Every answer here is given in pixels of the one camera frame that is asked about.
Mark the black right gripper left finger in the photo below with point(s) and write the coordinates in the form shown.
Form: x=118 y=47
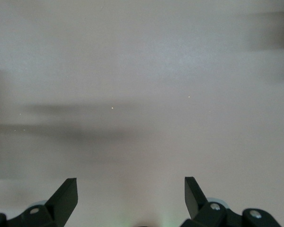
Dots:
x=54 y=208

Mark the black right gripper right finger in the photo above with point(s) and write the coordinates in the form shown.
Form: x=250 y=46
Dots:
x=198 y=208

